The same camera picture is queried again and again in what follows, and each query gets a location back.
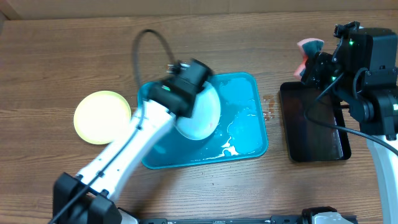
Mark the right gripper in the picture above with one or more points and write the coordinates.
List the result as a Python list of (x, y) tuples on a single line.
[(313, 71)]

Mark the red and green sponge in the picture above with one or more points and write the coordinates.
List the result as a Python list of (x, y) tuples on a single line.
[(308, 48)]

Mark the blue-rimmed plate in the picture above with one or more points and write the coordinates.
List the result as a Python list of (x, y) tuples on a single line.
[(205, 115)]

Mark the green-rimmed plate front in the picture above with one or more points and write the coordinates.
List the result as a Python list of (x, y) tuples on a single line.
[(101, 117)]

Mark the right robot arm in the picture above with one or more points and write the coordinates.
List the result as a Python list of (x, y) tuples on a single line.
[(362, 72)]

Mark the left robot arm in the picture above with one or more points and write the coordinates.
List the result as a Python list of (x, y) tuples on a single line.
[(90, 196)]

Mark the black plastic tray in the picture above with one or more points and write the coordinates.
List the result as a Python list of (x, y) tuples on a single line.
[(307, 141)]

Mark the teal plastic tray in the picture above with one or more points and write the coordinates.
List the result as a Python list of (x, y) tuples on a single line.
[(240, 133)]

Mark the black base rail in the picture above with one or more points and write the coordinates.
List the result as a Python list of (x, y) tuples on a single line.
[(275, 219)]

